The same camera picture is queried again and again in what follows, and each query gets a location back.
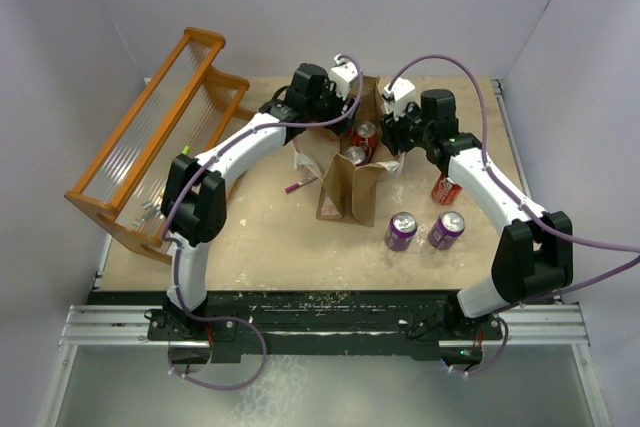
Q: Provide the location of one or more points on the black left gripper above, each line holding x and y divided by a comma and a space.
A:
329, 89

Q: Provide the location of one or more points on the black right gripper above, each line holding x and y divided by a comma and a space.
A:
391, 129

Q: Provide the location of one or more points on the red cola can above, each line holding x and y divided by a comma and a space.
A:
445, 191
356, 155
365, 136

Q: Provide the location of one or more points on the brown canvas tote bag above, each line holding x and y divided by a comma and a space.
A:
348, 193

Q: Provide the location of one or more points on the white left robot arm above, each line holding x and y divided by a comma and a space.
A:
194, 202

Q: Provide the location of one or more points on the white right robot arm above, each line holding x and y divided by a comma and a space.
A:
529, 261

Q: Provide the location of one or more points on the small purple marker pen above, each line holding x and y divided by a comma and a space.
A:
293, 187

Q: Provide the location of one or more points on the purple soda can front left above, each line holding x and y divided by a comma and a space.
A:
401, 230

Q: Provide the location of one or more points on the purple soda can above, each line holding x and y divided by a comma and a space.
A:
401, 230
447, 229

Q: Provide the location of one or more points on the purple soda can front right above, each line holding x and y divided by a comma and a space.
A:
447, 229

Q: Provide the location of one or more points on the orange wooden framed tray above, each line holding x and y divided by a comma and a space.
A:
188, 102

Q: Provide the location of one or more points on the small grey metal clips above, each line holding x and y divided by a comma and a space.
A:
150, 211

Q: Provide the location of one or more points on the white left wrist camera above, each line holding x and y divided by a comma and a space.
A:
343, 74

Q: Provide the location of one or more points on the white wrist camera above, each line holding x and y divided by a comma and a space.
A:
343, 74
397, 97

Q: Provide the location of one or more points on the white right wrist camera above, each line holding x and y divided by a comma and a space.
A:
397, 97

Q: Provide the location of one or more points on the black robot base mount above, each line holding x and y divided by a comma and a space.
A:
419, 324

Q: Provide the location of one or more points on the aluminium front rail frame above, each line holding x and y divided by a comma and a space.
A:
109, 374

